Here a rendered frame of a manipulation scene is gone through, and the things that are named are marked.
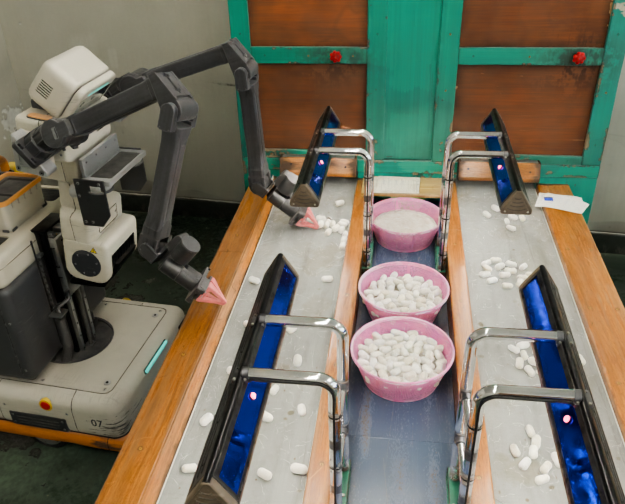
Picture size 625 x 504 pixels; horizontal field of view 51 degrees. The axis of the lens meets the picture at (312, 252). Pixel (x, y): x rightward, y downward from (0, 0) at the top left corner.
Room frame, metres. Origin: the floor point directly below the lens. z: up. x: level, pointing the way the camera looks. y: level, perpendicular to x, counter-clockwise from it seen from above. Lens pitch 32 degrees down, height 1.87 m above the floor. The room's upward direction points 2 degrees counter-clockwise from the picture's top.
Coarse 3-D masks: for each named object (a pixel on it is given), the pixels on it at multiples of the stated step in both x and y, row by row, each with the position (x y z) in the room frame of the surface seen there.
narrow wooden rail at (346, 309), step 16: (352, 208) 2.08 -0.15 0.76; (352, 224) 1.96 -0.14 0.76; (352, 240) 1.85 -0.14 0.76; (352, 256) 1.75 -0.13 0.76; (352, 272) 1.66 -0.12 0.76; (352, 288) 1.57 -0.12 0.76; (336, 304) 1.50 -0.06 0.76; (352, 304) 1.50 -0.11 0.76; (352, 320) 1.42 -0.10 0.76; (352, 336) 1.40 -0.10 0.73; (336, 352) 1.29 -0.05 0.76; (336, 368) 1.23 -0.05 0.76; (320, 400) 1.12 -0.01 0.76; (320, 416) 1.07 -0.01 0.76; (320, 432) 1.02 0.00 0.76; (320, 448) 0.98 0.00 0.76; (320, 464) 0.93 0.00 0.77; (320, 480) 0.89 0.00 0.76; (304, 496) 0.86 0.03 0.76; (320, 496) 0.85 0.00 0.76
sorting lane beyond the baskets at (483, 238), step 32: (480, 192) 2.21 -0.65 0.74; (480, 224) 1.97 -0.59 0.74; (512, 224) 1.96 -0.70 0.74; (544, 224) 1.95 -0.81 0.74; (480, 256) 1.76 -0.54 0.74; (512, 256) 1.76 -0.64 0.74; (544, 256) 1.75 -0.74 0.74; (480, 288) 1.59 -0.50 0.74; (512, 288) 1.58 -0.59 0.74; (480, 320) 1.43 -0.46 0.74; (512, 320) 1.43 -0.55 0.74; (576, 320) 1.42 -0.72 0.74; (480, 352) 1.30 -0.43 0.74; (512, 352) 1.30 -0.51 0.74; (512, 384) 1.18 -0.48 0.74; (512, 416) 1.07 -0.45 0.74; (544, 416) 1.07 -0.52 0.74; (608, 416) 1.06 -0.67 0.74; (544, 448) 0.98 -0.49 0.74; (512, 480) 0.90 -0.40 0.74
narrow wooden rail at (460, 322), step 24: (456, 192) 2.17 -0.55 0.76; (456, 216) 1.99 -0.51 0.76; (456, 240) 1.83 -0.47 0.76; (456, 264) 1.68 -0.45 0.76; (456, 288) 1.56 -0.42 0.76; (456, 312) 1.44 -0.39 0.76; (456, 336) 1.34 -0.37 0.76; (456, 360) 1.25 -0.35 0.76; (456, 384) 1.18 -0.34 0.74; (480, 384) 1.16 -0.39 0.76; (456, 408) 1.13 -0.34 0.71; (480, 456) 0.94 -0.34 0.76; (480, 480) 0.88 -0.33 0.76
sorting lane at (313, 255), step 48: (336, 192) 2.26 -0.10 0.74; (288, 240) 1.91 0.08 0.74; (336, 240) 1.90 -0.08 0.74; (336, 288) 1.61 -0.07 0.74; (240, 336) 1.40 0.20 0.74; (288, 336) 1.39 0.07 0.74; (288, 384) 1.21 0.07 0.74; (192, 432) 1.06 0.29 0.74; (288, 432) 1.05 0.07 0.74; (288, 480) 0.92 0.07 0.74
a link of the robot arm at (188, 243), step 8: (184, 232) 1.50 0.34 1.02; (176, 240) 1.47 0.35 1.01; (184, 240) 1.47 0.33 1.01; (192, 240) 1.48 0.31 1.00; (144, 248) 1.48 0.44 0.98; (152, 248) 1.48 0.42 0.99; (168, 248) 1.48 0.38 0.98; (176, 248) 1.46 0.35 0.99; (184, 248) 1.44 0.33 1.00; (192, 248) 1.45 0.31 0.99; (144, 256) 1.48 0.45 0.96; (152, 256) 1.47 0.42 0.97; (160, 256) 1.48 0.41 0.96; (176, 256) 1.45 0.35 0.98; (184, 256) 1.44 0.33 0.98; (192, 256) 1.45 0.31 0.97; (184, 264) 1.45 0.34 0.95
